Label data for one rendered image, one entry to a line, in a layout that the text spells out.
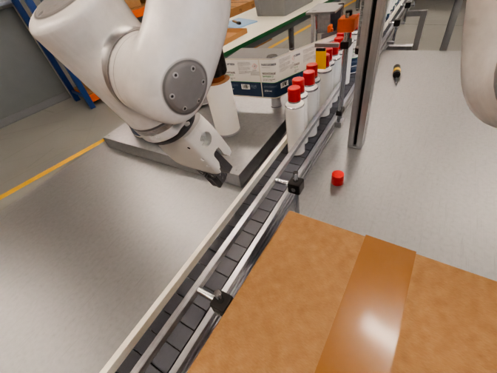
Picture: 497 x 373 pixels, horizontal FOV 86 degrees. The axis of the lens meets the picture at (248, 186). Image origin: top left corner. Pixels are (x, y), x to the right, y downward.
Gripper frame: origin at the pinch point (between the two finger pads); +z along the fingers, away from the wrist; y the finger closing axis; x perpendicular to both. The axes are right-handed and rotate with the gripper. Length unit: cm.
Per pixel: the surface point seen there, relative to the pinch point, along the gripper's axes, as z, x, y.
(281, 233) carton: -7.8, 7.7, -18.3
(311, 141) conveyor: 32.3, -32.1, -2.8
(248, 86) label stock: 30, -50, 29
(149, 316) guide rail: 7.0, 27.2, 3.3
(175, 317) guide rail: 3.0, 24.1, -4.0
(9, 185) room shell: 102, 31, 289
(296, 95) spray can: 11.9, -31.3, -1.5
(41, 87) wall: 121, -100, 438
